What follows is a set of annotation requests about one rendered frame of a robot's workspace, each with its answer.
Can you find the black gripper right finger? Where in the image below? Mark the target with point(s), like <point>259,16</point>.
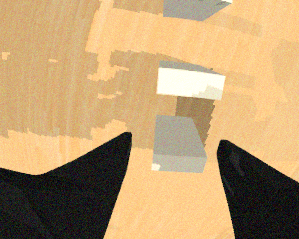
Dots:
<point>263,203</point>

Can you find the white domino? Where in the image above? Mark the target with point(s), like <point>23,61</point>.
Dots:
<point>177,146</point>
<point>197,10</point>
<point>176,78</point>

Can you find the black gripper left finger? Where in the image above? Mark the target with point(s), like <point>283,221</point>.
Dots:
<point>74,201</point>

